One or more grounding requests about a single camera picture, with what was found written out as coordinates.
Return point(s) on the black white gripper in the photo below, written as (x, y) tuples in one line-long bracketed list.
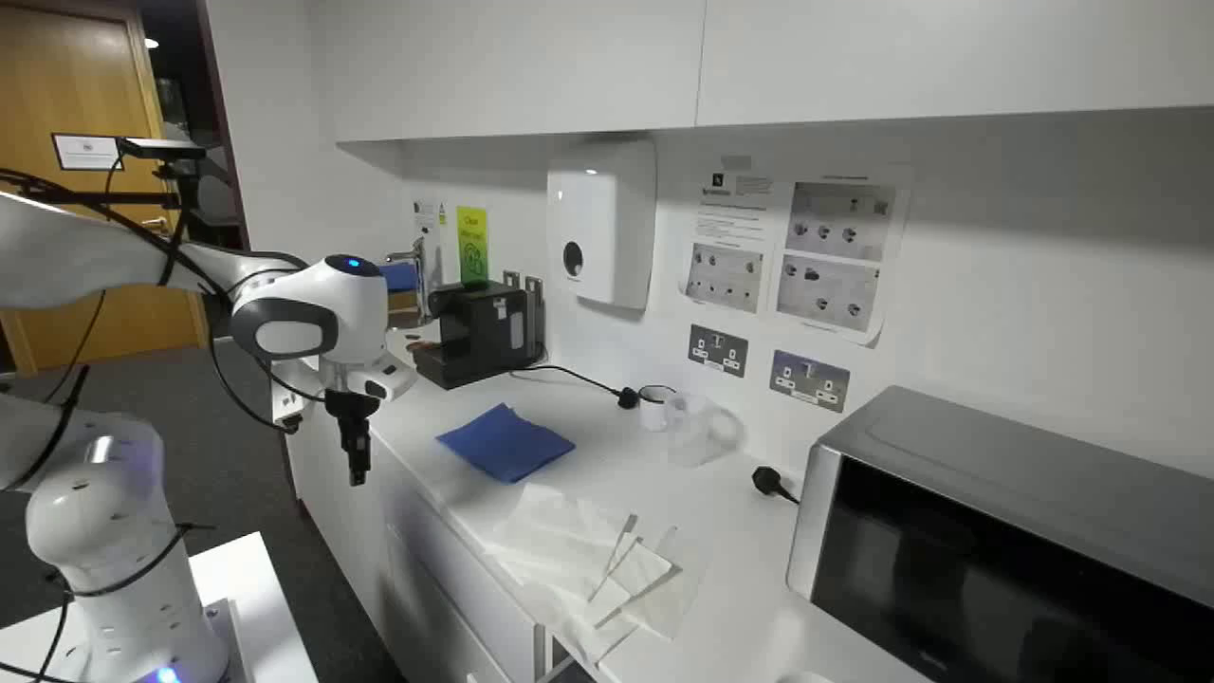
[(314, 382)]

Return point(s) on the blue towel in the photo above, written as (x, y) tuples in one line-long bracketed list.
[(505, 446)]

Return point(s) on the white robot base table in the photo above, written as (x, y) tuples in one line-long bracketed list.
[(233, 577)]

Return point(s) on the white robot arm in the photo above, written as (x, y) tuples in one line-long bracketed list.
[(94, 484)]

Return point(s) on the black coffee machine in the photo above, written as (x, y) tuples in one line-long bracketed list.
[(487, 327)]

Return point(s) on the white lower cabinet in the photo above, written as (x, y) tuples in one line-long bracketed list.
[(437, 606)]

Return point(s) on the white cabinet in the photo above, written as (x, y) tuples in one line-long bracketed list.
[(431, 69), (437, 606)]

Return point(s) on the clear plastic bag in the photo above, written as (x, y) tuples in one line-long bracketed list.
[(597, 575)]

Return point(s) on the clear plastic cup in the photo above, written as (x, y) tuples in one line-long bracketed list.
[(702, 438)]

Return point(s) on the white upper cabinet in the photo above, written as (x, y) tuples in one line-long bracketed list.
[(431, 69)]

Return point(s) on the black plug near microwave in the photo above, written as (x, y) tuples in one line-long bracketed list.
[(771, 484)]

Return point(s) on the wooden door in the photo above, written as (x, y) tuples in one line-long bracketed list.
[(83, 69)]

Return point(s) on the white instruction poster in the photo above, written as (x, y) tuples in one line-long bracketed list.
[(805, 248)]

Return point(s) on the silver black microwave oven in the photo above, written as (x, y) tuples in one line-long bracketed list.
[(991, 553)]

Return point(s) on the yellow green wall label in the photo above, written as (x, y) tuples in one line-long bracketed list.
[(471, 245)]

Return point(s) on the white wall soap dispenser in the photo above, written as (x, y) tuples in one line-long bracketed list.
[(601, 217)]

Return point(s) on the black camera on stand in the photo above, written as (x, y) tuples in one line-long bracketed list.
[(179, 165)]

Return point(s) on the left wall power socket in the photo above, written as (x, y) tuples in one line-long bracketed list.
[(718, 351)]

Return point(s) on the wall power socket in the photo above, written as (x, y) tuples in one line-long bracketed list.
[(809, 382), (718, 351)]

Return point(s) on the right wall power socket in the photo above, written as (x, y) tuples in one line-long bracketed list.
[(809, 382)]

